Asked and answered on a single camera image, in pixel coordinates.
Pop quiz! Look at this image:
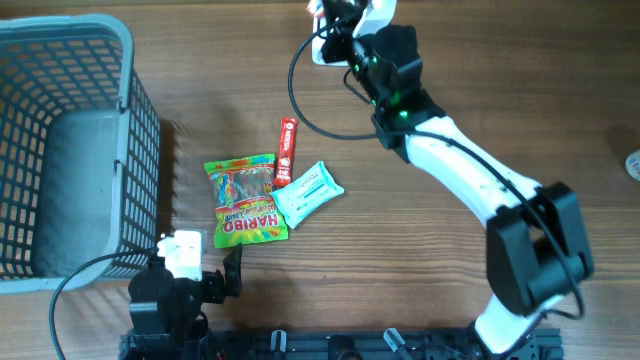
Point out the green Haribo worms bag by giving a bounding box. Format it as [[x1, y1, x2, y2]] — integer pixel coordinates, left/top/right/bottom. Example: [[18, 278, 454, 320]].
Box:
[[204, 154, 289, 248]]

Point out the mint wet wipes pack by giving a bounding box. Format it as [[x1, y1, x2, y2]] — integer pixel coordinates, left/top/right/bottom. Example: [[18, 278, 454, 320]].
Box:
[[272, 161, 345, 228]]

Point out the red Nescafe stick sachet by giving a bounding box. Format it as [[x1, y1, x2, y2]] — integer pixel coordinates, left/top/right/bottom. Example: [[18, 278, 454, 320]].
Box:
[[274, 117, 298, 187]]

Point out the green lid jar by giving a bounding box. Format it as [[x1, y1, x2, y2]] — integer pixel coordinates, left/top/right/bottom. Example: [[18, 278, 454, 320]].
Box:
[[625, 149, 640, 181]]

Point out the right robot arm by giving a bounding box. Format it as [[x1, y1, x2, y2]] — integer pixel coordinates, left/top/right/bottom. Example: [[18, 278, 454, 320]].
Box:
[[308, 1, 594, 358]]

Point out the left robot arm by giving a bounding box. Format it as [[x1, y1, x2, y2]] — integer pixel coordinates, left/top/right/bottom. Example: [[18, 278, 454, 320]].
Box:
[[118, 245, 243, 360]]

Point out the white barcode scanner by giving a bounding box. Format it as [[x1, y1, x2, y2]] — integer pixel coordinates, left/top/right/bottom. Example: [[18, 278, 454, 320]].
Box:
[[311, 17, 348, 67]]

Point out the grey plastic shopping basket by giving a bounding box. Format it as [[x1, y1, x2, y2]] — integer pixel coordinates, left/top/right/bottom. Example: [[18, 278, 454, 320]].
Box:
[[1, 14, 161, 295]]

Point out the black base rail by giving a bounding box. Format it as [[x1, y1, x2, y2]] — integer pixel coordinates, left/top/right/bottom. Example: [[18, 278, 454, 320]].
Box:
[[118, 327, 565, 360]]

